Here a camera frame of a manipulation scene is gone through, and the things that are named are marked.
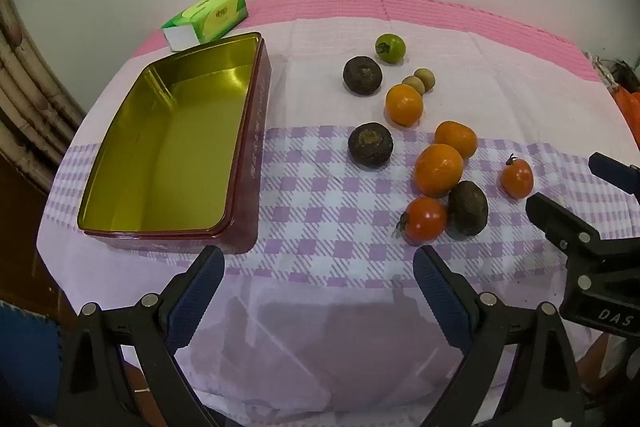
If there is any green round fruit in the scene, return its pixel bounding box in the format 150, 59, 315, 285
375, 34, 406, 64

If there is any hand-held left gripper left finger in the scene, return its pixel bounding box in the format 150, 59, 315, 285
57, 245, 226, 427

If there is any blue foam mat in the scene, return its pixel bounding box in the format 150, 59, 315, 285
0, 299, 63, 423

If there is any green tissue box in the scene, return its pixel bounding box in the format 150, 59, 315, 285
161, 0, 249, 52

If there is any gold and red tin box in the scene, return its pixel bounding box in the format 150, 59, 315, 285
76, 32, 271, 255

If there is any dark brown oval fruit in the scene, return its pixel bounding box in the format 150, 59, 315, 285
447, 180, 489, 236

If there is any dark brown round fruit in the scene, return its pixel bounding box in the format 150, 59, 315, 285
348, 122, 394, 168
343, 56, 383, 93

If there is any large orange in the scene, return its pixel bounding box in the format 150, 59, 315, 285
413, 144, 465, 198

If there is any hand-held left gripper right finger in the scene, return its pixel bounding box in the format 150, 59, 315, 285
412, 245, 586, 427

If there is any red tomato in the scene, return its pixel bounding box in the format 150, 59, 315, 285
396, 197, 448, 244
500, 154, 535, 198

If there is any orange and beige clutter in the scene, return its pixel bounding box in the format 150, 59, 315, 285
592, 54, 640, 132

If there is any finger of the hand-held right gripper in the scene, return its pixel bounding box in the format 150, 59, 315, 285
525, 193, 601, 293
588, 152, 640, 196

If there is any pink and purple checked tablecloth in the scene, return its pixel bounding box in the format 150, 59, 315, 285
36, 0, 640, 413

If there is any beige patterned curtain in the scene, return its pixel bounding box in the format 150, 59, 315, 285
0, 0, 88, 188

